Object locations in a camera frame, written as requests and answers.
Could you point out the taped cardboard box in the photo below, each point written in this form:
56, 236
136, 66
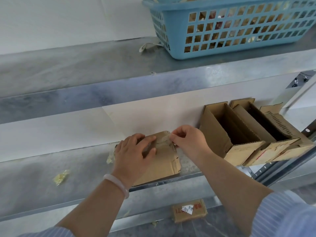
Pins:
163, 165

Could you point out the person's left thumb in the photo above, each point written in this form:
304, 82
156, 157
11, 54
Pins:
150, 153

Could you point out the person's right thumb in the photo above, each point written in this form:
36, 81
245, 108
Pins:
179, 143

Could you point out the person's right hand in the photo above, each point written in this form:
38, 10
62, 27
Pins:
192, 145

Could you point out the blue striped right sleeve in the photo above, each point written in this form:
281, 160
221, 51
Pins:
284, 217

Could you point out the small red-printed cardboard box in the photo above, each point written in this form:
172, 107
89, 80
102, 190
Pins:
197, 215

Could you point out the pile of scraps in basket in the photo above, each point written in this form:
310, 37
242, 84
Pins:
222, 27

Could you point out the white jade bangle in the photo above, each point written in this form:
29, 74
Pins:
118, 183

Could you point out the person's left forearm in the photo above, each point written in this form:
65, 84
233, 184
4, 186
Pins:
93, 209

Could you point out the person's left hand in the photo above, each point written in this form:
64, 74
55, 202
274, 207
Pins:
128, 160

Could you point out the white tape scrap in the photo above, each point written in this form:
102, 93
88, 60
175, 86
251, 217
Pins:
145, 46

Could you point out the crumpled yellowish tape scrap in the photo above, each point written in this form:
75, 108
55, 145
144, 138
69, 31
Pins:
60, 177
110, 156

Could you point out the blue striped sleeve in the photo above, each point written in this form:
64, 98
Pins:
49, 233
284, 217

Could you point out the person's right forearm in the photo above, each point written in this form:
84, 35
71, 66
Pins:
232, 194

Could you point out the open empty cardboard box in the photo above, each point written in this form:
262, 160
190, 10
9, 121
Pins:
269, 150
214, 135

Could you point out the blue striped left sleeve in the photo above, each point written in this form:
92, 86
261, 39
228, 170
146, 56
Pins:
49, 233

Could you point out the blue plastic basket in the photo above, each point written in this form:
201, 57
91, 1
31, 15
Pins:
219, 50

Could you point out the white paper label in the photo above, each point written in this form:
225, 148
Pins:
188, 209

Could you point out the open perforated cardboard box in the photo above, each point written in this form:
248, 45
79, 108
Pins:
293, 148

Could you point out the small tape scrap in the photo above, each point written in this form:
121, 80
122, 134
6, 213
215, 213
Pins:
154, 223

